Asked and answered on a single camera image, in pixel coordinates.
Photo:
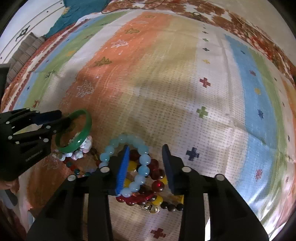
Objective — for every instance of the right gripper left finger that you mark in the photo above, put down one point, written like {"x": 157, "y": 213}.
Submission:
{"x": 62, "y": 216}

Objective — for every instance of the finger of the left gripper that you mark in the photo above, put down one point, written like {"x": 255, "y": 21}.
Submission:
{"x": 46, "y": 131}
{"x": 24, "y": 117}

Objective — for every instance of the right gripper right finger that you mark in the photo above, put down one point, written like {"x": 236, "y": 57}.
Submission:
{"x": 231, "y": 218}

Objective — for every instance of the green jade bangle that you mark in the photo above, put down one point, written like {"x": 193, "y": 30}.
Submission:
{"x": 80, "y": 138}

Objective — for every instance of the operator hand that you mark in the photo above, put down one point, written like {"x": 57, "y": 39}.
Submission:
{"x": 12, "y": 185}

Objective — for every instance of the grey striped pillow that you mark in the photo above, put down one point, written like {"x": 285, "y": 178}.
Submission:
{"x": 24, "y": 52}

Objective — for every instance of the striped colourful cloth mat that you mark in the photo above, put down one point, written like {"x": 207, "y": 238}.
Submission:
{"x": 254, "y": 150}

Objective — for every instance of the teal blue garment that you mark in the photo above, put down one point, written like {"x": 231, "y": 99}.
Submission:
{"x": 75, "y": 9}

